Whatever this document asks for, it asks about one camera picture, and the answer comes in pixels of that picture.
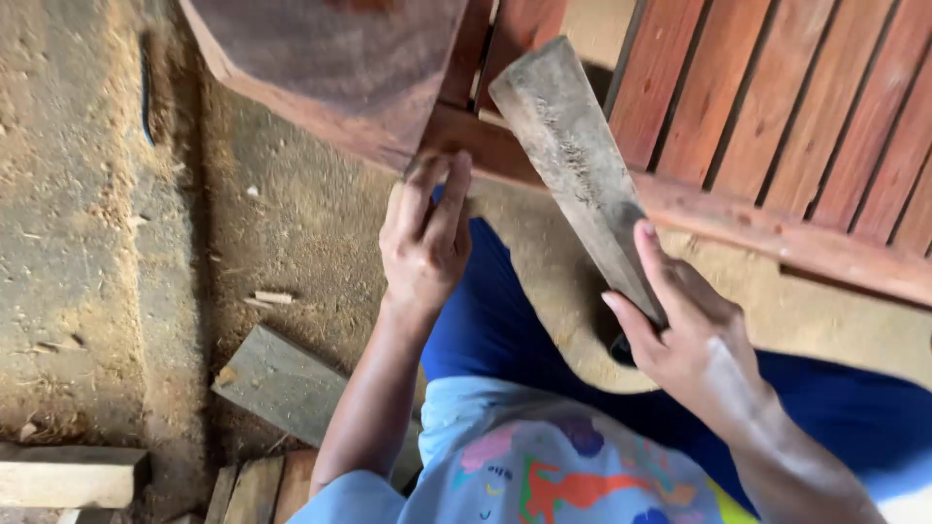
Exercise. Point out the person's left fingers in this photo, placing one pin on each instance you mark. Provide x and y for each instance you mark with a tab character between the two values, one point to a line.
437	193

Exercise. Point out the brown wooden boards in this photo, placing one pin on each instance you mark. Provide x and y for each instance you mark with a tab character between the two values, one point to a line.
258	491

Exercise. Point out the pale wooden block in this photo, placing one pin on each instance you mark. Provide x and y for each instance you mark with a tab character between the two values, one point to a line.
69	477

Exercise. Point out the person's light blue printed shirt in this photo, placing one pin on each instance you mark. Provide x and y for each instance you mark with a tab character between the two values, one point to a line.
524	466

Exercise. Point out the red wooden slatted furniture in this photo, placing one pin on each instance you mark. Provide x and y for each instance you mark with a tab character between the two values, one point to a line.
728	116

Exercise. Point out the person's right hand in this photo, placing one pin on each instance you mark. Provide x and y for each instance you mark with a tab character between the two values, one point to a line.
688	338

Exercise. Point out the person's left hand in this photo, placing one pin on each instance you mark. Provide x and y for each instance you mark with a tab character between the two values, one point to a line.
422	244

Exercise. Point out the small wood chip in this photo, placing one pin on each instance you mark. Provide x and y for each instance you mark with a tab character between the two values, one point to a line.
273	298

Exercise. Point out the grey wooden plank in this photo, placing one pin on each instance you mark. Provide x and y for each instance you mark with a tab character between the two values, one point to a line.
291	386

